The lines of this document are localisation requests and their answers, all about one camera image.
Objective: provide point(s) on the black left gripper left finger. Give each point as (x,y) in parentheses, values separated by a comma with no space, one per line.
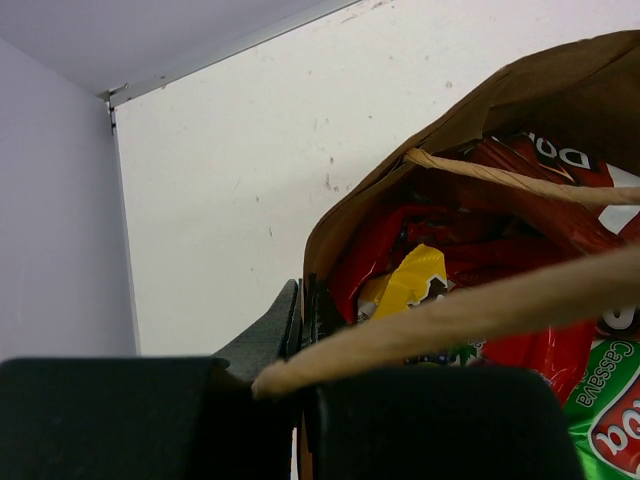
(152,417)

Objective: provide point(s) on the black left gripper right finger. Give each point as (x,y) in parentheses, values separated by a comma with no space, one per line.
(437,423)

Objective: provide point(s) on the yellow M&M's packet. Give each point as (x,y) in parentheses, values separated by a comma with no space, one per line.
(420,277)

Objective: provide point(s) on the brown paper bag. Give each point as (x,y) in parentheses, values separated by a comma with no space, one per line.
(584,94)

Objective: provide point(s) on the blue M&M's packet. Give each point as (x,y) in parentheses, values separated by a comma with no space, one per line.
(458,356)

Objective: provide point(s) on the green Chuba cassava bag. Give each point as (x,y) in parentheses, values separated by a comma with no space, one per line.
(603,411)

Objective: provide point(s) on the red Doritos bag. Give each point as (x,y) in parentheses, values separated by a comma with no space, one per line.
(480,247)

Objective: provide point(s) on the dark red Dove chocolate bag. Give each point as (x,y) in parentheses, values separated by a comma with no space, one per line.
(579,228)

